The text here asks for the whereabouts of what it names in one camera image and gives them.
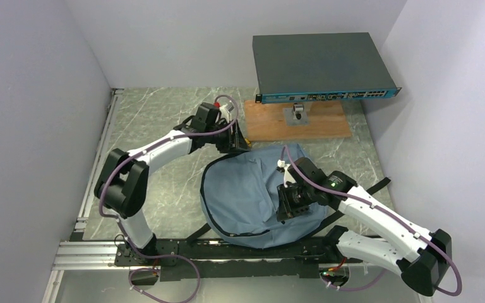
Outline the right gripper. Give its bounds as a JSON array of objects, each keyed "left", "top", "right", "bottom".
[{"left": 277, "top": 181, "right": 316, "bottom": 221}]

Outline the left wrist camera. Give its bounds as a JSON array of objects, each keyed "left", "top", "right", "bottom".
[{"left": 213, "top": 100, "right": 234, "bottom": 123}]

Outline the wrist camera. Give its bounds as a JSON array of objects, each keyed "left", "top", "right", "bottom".
[
  {"left": 277, "top": 160, "right": 297, "bottom": 188},
  {"left": 213, "top": 100, "right": 234, "bottom": 123}
]

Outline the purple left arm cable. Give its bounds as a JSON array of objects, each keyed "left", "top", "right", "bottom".
[{"left": 98, "top": 94, "right": 201, "bottom": 303}]

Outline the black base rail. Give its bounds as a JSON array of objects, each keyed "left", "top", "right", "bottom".
[{"left": 114, "top": 237, "right": 344, "bottom": 282}]

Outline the wooden board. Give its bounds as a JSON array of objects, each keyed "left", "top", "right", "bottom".
[{"left": 244, "top": 100, "right": 352, "bottom": 142}]

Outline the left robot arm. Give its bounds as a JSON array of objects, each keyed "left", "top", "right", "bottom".
[{"left": 93, "top": 100, "right": 249, "bottom": 265}]

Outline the grey network switch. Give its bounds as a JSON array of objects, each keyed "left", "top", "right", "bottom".
[{"left": 252, "top": 32, "right": 401, "bottom": 104}]

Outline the metal stand mount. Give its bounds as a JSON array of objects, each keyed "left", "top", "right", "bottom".
[{"left": 282, "top": 103, "right": 309, "bottom": 126}]

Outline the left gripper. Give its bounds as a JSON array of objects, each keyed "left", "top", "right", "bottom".
[{"left": 205, "top": 119, "right": 250, "bottom": 153}]

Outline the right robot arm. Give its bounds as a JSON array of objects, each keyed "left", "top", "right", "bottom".
[{"left": 277, "top": 157, "right": 456, "bottom": 297}]

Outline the blue student backpack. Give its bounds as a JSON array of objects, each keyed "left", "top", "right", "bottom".
[{"left": 185, "top": 145, "right": 343, "bottom": 249}]

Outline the aluminium side rail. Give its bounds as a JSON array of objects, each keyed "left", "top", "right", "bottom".
[{"left": 69, "top": 88, "right": 124, "bottom": 241}]

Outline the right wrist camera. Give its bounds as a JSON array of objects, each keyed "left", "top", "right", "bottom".
[{"left": 277, "top": 160, "right": 297, "bottom": 188}]

